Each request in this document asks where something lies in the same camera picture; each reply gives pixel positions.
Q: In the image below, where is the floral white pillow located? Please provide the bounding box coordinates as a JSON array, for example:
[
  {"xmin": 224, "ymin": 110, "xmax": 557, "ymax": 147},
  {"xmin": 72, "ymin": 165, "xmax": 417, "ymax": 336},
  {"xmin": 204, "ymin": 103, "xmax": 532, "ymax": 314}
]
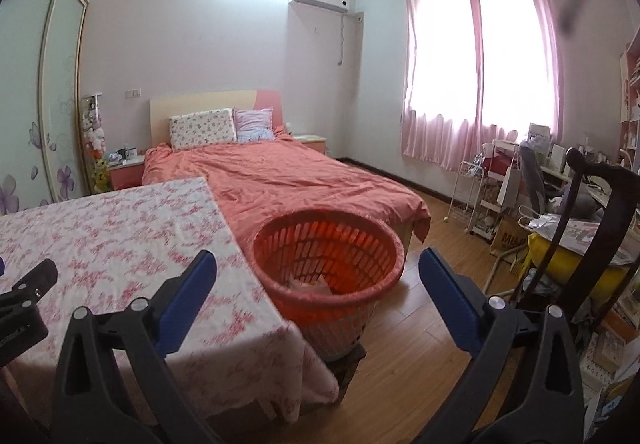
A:
[{"xmin": 169, "ymin": 108, "xmax": 236, "ymax": 151}]

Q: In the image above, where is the dark wooden chair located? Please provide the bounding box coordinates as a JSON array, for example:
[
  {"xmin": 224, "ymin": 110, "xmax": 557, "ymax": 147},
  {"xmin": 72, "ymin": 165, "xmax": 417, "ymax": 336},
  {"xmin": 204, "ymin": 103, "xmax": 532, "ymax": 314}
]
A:
[{"xmin": 510, "ymin": 149, "xmax": 639, "ymax": 319}]

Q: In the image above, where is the floral pink white tablecloth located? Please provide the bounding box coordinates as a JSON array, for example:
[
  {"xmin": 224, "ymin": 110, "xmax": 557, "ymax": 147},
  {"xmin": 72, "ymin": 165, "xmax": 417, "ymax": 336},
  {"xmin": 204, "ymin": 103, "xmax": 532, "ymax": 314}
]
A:
[{"xmin": 1, "ymin": 179, "xmax": 338, "ymax": 422}]

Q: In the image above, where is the right nightstand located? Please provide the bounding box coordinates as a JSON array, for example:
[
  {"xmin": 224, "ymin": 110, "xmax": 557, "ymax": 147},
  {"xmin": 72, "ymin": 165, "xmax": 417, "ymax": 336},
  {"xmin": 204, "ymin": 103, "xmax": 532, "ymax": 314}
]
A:
[{"xmin": 293, "ymin": 134, "xmax": 326, "ymax": 154}]

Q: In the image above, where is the pink window curtain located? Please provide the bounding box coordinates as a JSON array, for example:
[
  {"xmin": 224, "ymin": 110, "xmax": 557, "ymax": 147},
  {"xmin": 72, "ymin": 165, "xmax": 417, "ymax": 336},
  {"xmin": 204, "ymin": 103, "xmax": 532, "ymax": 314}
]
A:
[{"xmin": 400, "ymin": 0, "xmax": 564, "ymax": 170}]

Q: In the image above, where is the grey office chair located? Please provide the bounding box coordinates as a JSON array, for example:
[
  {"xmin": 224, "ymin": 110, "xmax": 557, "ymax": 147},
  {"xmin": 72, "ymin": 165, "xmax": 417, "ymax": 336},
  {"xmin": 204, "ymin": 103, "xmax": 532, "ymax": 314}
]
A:
[{"xmin": 518, "ymin": 141, "xmax": 549, "ymax": 215}]

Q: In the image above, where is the orange plastic laundry basket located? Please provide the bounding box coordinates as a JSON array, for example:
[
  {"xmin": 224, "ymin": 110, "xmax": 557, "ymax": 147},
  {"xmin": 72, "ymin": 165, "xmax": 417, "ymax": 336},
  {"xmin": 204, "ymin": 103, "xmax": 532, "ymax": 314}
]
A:
[{"xmin": 247, "ymin": 209, "xmax": 406, "ymax": 362}]

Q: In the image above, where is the pink striped pillow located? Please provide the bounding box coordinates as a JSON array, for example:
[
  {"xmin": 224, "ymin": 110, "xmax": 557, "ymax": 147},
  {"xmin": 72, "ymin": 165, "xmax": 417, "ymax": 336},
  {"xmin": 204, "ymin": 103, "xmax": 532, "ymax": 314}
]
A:
[{"xmin": 233, "ymin": 108, "xmax": 276, "ymax": 144}]

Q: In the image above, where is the sliding wardrobe with flower print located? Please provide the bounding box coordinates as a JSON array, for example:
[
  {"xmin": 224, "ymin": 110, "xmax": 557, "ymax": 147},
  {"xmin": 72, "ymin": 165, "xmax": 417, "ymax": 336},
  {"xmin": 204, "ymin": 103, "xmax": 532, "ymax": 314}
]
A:
[{"xmin": 0, "ymin": 0, "xmax": 88, "ymax": 215}]

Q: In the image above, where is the bed with salmon duvet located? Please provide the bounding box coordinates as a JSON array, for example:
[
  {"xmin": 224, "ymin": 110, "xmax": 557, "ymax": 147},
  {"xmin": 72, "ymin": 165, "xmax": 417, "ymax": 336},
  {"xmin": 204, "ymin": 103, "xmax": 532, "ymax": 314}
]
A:
[{"xmin": 142, "ymin": 132, "xmax": 431, "ymax": 251}]

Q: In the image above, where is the wall power socket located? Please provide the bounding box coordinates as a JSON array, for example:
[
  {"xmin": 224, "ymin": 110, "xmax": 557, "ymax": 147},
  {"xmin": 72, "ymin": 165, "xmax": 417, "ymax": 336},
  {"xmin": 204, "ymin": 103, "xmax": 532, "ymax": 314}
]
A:
[{"xmin": 125, "ymin": 89, "xmax": 141, "ymax": 99}]

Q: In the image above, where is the wooden pink headboard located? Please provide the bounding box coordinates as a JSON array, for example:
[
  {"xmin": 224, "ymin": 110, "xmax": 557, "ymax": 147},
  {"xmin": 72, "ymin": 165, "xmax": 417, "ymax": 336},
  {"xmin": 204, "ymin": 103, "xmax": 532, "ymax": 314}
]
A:
[{"xmin": 150, "ymin": 89, "xmax": 284, "ymax": 147}]

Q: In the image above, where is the pink left nightstand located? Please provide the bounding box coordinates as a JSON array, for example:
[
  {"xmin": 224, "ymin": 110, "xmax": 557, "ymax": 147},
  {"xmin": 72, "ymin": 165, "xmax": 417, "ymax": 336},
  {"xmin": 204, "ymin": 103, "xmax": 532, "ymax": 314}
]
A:
[{"xmin": 108, "ymin": 155, "xmax": 144, "ymax": 191}]

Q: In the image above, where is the white wire rack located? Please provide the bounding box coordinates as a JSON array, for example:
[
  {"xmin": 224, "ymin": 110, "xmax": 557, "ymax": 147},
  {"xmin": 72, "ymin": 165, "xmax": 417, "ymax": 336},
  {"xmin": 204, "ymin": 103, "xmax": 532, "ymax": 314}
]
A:
[{"xmin": 445, "ymin": 160, "xmax": 485, "ymax": 233}]

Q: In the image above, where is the plush toy display tube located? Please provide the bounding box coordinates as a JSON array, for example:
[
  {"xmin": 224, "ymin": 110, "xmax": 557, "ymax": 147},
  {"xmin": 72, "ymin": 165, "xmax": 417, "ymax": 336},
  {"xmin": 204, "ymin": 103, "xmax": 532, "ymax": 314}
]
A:
[{"xmin": 80, "ymin": 93, "xmax": 111, "ymax": 193}]

